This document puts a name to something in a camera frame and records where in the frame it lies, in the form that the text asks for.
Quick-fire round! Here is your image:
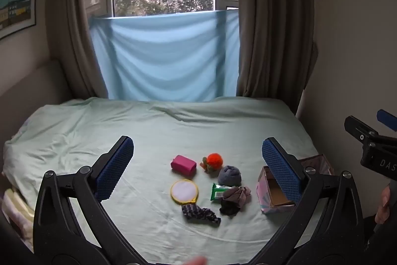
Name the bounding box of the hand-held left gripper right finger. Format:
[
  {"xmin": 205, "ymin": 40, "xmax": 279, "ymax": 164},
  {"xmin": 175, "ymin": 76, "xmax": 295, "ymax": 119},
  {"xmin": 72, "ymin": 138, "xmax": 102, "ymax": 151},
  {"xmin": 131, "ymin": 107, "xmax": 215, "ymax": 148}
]
[{"xmin": 248, "ymin": 137, "xmax": 365, "ymax": 265}]

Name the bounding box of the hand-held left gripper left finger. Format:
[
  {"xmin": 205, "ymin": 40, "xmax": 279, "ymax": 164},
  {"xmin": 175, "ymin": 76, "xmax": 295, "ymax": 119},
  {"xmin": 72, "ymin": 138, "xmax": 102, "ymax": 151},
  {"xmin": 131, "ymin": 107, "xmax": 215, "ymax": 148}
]
[{"xmin": 33, "ymin": 135, "xmax": 146, "ymax": 265}]

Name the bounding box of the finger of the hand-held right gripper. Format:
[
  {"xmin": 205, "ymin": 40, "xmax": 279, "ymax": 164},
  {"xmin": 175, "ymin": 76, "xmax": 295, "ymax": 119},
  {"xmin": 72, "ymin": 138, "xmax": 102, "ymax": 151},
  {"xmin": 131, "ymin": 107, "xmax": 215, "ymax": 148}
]
[
  {"xmin": 344, "ymin": 115, "xmax": 381, "ymax": 148},
  {"xmin": 376, "ymin": 109, "xmax": 397, "ymax": 131}
]

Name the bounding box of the patterned cardboard box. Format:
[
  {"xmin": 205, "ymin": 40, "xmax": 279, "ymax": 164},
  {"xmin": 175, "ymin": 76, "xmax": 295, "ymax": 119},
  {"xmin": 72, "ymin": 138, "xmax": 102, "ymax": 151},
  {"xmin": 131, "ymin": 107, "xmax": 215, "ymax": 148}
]
[{"xmin": 256, "ymin": 154, "xmax": 335, "ymax": 215}]

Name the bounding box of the dusty pink sock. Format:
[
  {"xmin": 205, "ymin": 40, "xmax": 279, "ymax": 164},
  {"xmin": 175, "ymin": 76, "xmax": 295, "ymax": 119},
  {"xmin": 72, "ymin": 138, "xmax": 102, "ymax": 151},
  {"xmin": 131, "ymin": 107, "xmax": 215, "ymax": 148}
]
[{"xmin": 223, "ymin": 186, "xmax": 252, "ymax": 207}]

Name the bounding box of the grey sock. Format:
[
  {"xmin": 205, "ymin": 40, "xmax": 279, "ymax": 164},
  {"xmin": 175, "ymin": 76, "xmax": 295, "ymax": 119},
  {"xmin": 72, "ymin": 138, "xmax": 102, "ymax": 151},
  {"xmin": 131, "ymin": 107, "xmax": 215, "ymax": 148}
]
[{"xmin": 218, "ymin": 165, "xmax": 242, "ymax": 187}]

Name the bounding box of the green wipes packet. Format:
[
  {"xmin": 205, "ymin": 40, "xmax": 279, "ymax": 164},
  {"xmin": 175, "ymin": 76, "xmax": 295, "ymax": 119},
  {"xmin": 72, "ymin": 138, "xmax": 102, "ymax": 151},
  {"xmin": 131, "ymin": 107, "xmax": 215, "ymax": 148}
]
[{"xmin": 210, "ymin": 183, "xmax": 233, "ymax": 201}]

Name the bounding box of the orange pom-pom toy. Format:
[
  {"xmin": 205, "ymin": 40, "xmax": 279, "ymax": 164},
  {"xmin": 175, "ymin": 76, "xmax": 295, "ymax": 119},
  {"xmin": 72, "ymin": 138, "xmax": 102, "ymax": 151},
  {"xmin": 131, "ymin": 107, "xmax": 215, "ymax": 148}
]
[{"xmin": 200, "ymin": 152, "xmax": 224, "ymax": 174}]

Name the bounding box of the pink zip pouch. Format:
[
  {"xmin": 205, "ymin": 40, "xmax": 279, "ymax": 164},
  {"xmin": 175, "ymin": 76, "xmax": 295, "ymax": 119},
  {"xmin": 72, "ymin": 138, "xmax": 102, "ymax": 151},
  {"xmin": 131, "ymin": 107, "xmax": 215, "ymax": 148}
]
[{"xmin": 170, "ymin": 155, "xmax": 197, "ymax": 176}]

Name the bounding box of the dark striped sock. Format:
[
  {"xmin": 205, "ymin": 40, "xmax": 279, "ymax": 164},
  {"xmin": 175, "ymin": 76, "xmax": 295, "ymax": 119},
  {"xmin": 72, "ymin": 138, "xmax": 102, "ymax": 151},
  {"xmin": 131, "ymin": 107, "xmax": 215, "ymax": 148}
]
[{"xmin": 181, "ymin": 204, "xmax": 222, "ymax": 225}]

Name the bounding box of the person's right forearm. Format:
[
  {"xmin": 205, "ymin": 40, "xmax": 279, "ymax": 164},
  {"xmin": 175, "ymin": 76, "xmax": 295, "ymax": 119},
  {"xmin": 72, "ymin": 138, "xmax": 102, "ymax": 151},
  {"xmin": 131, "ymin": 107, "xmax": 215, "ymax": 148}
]
[{"xmin": 364, "ymin": 215, "xmax": 397, "ymax": 265}]

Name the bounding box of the person's right hand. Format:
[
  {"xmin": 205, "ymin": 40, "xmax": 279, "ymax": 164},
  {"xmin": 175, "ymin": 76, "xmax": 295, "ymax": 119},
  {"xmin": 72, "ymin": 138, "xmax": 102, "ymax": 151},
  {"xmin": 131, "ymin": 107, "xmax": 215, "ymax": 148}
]
[{"xmin": 374, "ymin": 183, "xmax": 392, "ymax": 225}]

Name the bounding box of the person's left hand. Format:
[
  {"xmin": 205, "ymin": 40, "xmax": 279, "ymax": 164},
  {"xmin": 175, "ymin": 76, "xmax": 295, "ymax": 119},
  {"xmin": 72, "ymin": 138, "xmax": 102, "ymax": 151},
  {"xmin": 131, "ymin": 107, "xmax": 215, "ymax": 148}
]
[{"xmin": 181, "ymin": 256, "xmax": 209, "ymax": 265}]

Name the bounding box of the bed with pale green sheet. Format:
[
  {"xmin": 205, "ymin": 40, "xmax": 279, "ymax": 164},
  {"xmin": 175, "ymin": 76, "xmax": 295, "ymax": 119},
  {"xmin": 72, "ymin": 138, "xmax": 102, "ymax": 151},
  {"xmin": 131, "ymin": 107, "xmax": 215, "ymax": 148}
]
[{"xmin": 0, "ymin": 96, "xmax": 336, "ymax": 263}]

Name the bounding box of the black sock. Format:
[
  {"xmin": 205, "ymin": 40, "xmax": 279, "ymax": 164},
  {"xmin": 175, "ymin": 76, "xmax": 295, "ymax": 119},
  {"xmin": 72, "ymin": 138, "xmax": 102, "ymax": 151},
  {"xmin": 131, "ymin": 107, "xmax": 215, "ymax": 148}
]
[{"xmin": 220, "ymin": 200, "xmax": 241, "ymax": 216}]

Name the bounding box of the round yellow-rimmed white pad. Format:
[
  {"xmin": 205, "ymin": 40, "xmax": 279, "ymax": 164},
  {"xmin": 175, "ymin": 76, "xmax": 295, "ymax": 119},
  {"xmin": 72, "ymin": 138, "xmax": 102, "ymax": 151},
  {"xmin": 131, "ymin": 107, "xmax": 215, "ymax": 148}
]
[{"xmin": 170, "ymin": 179, "xmax": 199, "ymax": 206}]

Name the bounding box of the folded pale yellow cloth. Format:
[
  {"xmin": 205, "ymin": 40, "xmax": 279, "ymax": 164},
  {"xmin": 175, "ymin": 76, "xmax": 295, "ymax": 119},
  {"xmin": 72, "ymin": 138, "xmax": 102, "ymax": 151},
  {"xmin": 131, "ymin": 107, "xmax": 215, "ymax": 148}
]
[{"xmin": 1, "ymin": 187, "xmax": 35, "ymax": 251}]

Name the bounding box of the beige padded headboard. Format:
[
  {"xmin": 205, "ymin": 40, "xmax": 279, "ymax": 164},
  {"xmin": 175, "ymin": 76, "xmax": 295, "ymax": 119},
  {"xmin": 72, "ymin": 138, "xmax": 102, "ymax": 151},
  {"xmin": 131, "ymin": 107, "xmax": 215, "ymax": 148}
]
[{"xmin": 0, "ymin": 59, "xmax": 74, "ymax": 141}]

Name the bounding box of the light blue hanging cloth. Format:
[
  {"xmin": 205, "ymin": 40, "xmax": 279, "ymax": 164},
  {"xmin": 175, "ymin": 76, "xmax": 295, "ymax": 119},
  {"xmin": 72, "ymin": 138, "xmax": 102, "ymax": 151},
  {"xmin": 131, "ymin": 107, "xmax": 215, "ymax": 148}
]
[{"xmin": 88, "ymin": 9, "xmax": 241, "ymax": 102}]

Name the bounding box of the beige curtain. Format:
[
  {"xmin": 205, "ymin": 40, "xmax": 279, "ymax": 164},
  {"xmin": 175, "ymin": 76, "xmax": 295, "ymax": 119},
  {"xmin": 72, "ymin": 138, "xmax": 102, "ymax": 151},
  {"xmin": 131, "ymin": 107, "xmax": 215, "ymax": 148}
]
[
  {"xmin": 46, "ymin": 0, "xmax": 110, "ymax": 100},
  {"xmin": 232, "ymin": 0, "xmax": 319, "ymax": 98}
]

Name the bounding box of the framed wall poster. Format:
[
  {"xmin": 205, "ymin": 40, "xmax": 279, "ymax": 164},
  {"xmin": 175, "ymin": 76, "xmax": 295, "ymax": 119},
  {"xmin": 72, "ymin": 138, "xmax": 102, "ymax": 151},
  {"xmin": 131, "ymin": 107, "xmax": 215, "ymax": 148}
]
[{"xmin": 0, "ymin": 0, "xmax": 38, "ymax": 40}]

